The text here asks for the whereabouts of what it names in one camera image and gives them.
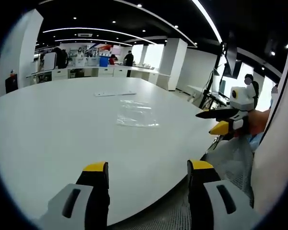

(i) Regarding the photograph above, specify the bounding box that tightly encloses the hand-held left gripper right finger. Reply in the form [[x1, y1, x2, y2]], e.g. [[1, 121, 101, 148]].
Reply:
[[186, 159, 259, 230]]

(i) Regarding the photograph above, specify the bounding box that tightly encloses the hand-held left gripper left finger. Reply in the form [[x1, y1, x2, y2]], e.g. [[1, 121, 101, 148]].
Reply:
[[37, 161, 110, 230]]

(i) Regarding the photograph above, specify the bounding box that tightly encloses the clear food packaging bag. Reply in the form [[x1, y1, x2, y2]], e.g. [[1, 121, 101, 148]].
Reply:
[[116, 99, 160, 128]]

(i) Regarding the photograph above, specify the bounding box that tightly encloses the white strip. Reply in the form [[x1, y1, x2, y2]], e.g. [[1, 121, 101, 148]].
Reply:
[[94, 90, 137, 97]]

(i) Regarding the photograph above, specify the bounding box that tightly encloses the person's right hand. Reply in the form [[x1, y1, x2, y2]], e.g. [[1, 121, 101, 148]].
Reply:
[[247, 109, 272, 135]]

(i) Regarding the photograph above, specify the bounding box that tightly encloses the black tripod stand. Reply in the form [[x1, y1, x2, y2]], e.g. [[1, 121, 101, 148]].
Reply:
[[198, 31, 232, 110]]

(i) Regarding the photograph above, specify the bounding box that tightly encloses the black hanging panel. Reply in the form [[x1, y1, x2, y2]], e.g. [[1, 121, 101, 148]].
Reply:
[[223, 45, 242, 78]]

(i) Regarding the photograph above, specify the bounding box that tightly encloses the person's white clothing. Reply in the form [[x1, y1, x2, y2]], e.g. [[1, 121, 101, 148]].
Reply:
[[251, 46, 288, 216]]

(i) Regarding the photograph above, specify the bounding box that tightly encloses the long white counter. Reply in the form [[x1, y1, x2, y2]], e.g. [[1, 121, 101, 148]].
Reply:
[[25, 65, 171, 85]]

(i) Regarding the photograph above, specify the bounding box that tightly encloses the white cabinet appliance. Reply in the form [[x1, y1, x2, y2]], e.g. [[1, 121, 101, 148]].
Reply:
[[43, 52, 57, 71]]

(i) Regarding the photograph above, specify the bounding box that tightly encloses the black backpack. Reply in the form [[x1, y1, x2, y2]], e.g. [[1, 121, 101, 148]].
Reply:
[[52, 46, 69, 69]]

